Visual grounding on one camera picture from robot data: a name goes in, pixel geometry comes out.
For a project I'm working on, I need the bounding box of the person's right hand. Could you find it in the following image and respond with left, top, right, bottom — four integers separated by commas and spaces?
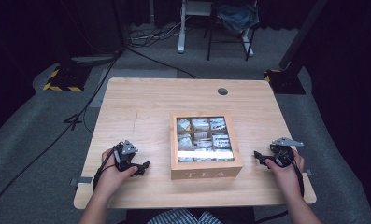
264, 148, 306, 199

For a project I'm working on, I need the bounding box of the black stand base striped edge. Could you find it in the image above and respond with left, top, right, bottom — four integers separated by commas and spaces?
264, 68, 307, 95
42, 63, 93, 93

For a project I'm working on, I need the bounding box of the black metal chair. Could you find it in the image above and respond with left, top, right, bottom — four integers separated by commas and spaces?
203, 0, 258, 62

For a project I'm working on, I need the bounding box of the person's left hand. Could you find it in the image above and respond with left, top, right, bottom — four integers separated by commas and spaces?
96, 148, 139, 196

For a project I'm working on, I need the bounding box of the hand-held gripper black cable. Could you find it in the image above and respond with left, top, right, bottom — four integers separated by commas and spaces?
92, 148, 117, 192
254, 153, 307, 224

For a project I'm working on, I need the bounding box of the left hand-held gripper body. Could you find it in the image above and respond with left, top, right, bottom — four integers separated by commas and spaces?
112, 139, 140, 173

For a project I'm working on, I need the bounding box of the person's striped clothing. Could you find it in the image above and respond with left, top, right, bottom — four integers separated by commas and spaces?
147, 208, 223, 224

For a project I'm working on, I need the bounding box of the right hand-held gripper black cable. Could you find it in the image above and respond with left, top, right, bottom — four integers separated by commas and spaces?
254, 153, 307, 224

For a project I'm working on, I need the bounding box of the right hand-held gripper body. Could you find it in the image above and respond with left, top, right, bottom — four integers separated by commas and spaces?
268, 136, 305, 169

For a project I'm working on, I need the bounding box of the blue cloth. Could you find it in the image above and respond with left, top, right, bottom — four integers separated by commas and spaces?
217, 3, 261, 35

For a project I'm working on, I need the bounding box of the white desk leg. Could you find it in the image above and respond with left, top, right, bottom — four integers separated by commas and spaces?
177, 0, 216, 55

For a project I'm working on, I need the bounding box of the bundle of floor cables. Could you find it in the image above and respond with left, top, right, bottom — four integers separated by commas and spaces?
126, 21, 181, 49

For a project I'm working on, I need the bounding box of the left hand-held gripper black cable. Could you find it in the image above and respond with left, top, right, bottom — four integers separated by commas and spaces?
92, 148, 117, 192

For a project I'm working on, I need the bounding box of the wooden tea box glass lid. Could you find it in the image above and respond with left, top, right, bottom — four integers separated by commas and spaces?
169, 111, 244, 181

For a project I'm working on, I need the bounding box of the group of assorted tea bags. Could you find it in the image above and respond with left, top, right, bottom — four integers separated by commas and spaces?
177, 117, 235, 163

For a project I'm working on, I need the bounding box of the long black floor cable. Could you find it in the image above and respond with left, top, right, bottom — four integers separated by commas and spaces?
0, 46, 125, 220

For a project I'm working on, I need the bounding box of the black slanted stand pole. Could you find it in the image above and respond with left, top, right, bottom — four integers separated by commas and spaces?
278, 0, 330, 71

